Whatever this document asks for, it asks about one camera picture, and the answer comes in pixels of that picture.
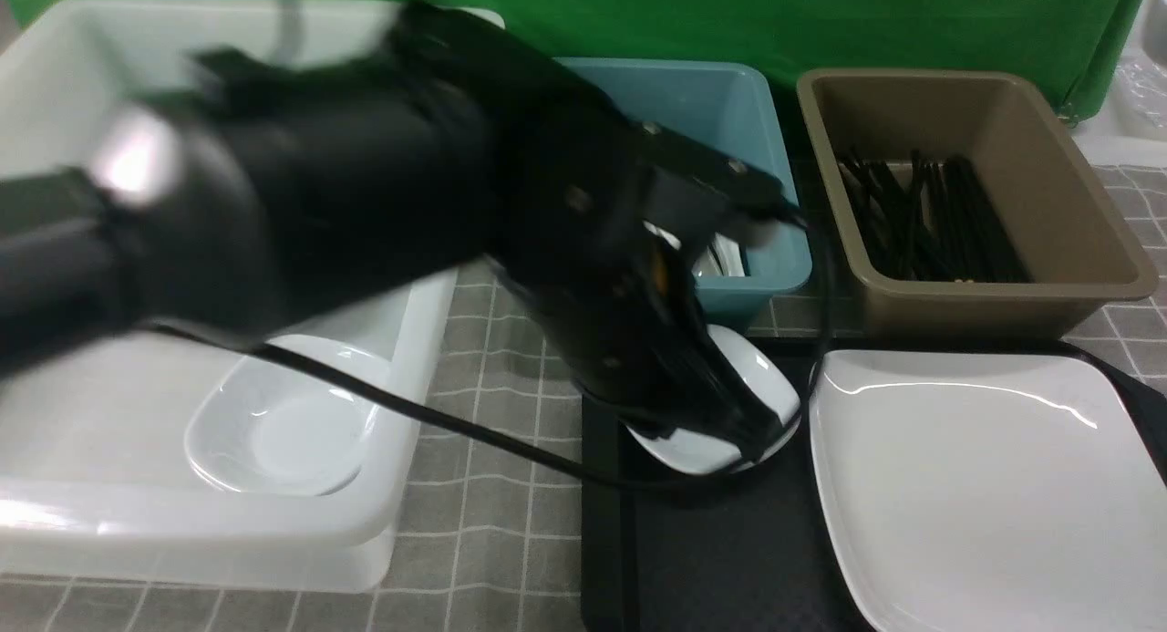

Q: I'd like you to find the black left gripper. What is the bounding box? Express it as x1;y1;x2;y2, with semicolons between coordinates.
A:
485;93;790;459

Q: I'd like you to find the large white square plate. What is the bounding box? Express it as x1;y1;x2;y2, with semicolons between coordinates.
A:
808;349;1166;631

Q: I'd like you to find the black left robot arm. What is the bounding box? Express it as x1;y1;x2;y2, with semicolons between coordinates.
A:
4;0;794;461

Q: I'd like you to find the black serving tray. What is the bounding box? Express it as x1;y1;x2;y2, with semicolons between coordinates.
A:
581;338;1163;631

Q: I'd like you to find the grey checked tablecloth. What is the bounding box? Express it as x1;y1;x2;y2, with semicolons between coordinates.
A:
4;166;1163;631

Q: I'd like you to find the teal plastic bin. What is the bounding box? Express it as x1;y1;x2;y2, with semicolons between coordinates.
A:
559;57;812;333

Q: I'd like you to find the black chopsticks bundle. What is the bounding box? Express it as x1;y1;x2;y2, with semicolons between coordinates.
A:
836;150;1033;285

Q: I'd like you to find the brown plastic bin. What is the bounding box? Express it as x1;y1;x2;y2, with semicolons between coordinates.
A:
797;68;1160;338

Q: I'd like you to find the small white square bowl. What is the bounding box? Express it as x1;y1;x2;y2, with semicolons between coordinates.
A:
183;357;379;496

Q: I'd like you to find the green backdrop cloth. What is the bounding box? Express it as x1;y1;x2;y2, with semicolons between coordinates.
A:
0;0;1154;150

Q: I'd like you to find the large translucent white bin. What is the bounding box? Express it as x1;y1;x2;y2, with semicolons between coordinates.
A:
1;0;419;592

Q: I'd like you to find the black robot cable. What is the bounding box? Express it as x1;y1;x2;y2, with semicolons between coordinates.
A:
137;203;836;487

